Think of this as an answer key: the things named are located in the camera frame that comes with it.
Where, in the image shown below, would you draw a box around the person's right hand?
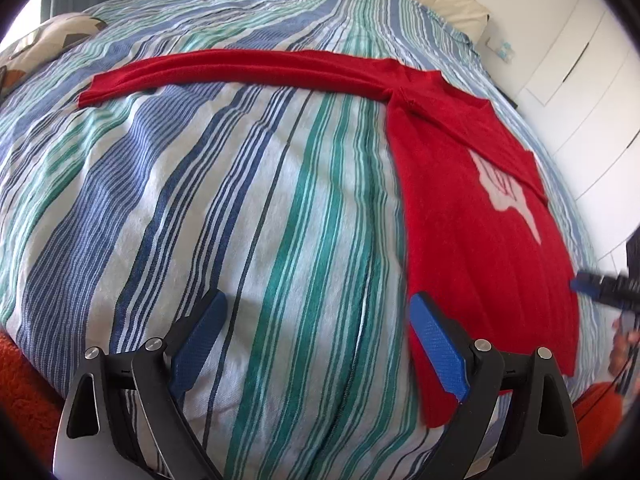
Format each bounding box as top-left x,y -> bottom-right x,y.
609,310 -> 640,380

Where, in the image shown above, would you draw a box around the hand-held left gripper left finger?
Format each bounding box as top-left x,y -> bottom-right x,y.
65,287 -> 229,480

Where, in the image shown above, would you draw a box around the patterned beige pillow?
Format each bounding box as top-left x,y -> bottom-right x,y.
0,12 -> 108,92

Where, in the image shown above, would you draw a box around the blue green striped bed cover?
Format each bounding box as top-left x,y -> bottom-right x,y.
0,0 -> 603,480

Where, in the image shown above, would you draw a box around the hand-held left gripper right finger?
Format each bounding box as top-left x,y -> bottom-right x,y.
409,291 -> 585,480

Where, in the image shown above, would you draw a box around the orange fleece pants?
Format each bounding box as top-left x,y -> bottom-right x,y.
0,327 -> 632,468

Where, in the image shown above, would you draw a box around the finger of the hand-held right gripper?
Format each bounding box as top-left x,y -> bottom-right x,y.
570,269 -> 640,312

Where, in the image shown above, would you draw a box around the white wardrobe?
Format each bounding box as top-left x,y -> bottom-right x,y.
500,0 -> 640,281

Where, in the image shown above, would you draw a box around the wall socket with blue plugs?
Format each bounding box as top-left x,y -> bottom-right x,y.
482,35 -> 517,64

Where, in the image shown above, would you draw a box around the red sweater with white dog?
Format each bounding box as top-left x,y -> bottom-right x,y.
80,49 -> 582,429

